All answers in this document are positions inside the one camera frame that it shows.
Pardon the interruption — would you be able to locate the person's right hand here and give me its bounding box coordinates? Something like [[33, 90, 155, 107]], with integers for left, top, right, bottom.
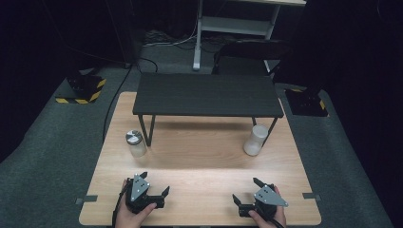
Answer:
[[247, 185, 288, 228]]

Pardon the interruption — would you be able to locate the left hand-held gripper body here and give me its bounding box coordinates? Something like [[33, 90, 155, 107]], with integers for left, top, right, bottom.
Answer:
[[125, 173, 166, 215]]

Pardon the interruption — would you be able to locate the black base with yellow stripes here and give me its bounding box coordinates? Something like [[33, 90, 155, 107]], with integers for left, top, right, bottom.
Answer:
[[284, 87, 330, 118], [54, 73, 107, 105]]

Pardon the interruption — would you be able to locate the white metal desk frame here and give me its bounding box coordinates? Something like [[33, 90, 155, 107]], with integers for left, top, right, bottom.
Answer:
[[192, 0, 308, 71]]

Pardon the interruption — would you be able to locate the clear jar with silver lid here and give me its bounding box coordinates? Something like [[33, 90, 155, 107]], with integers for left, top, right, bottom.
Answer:
[[125, 128, 148, 159]]

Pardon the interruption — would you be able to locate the white frosted jar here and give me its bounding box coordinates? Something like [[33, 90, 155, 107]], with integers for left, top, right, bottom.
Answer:
[[242, 123, 270, 158]]

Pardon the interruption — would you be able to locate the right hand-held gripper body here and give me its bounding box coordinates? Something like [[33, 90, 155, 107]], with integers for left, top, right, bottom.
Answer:
[[238, 183, 290, 222]]

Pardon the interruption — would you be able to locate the person's left hand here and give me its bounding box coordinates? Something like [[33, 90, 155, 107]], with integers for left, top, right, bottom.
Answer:
[[114, 178, 158, 228]]

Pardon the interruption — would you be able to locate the black floor cable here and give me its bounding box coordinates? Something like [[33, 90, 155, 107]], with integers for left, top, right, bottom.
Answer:
[[102, 57, 160, 143]]

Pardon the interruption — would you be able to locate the white floor cable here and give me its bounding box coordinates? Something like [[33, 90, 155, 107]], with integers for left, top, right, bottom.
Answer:
[[142, 18, 200, 48]]

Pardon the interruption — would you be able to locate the black low shelf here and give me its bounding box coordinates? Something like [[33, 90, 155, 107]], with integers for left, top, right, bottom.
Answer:
[[132, 72, 285, 148]]

